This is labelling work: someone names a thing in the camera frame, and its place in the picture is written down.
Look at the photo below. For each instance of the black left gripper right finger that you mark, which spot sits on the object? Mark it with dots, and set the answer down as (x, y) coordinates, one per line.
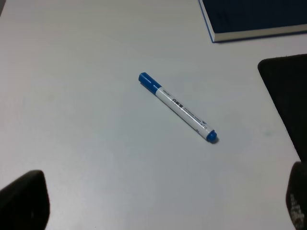
(296, 195)

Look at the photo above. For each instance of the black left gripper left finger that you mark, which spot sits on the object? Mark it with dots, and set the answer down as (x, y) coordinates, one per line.
(24, 203)

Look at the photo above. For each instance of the blue and white marker pen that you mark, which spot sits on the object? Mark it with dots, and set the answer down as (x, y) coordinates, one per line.
(198, 124)

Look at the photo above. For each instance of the black green Razer mouse pad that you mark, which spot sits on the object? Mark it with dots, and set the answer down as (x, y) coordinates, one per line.
(286, 81)

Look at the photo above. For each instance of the dark blue notebook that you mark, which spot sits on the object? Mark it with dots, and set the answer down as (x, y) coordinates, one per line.
(232, 20)

